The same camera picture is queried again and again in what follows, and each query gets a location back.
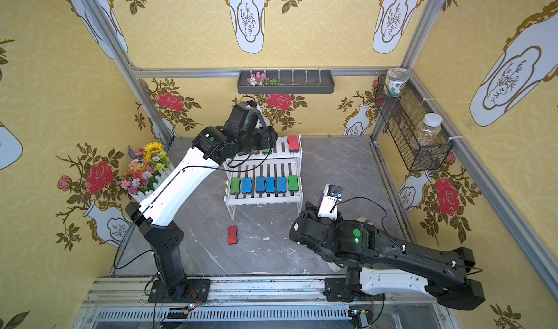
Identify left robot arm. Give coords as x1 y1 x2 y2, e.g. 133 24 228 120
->
126 102 278 301

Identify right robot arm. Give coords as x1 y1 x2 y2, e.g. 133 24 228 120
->
289 203 485 311

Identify green eraser lower shelf left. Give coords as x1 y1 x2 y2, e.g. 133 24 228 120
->
230 177 241 195

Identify white wooden two-tier shelf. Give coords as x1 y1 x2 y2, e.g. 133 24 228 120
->
224 135 304 218

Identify green eraser lower shelf right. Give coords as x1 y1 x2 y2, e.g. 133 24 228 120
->
287 175 299 192

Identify blue eraser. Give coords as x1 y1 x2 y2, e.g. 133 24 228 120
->
276 177 287 193
254 177 266 193
241 177 253 194
265 177 276 193

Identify flower bouquet in white planter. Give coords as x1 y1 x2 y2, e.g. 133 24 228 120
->
121 143 174 202

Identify clear jar white lid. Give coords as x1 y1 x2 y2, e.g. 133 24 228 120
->
415 113 443 148

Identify jar with patterned label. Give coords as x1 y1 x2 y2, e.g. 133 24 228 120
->
384 67 410 98

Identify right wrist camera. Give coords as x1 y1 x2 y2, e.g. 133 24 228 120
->
318 184 343 221

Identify grey wall tray with flowers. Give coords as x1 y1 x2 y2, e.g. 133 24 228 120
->
237 69 336 95

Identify black wire wall basket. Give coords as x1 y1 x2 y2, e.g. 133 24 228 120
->
370 76 453 172

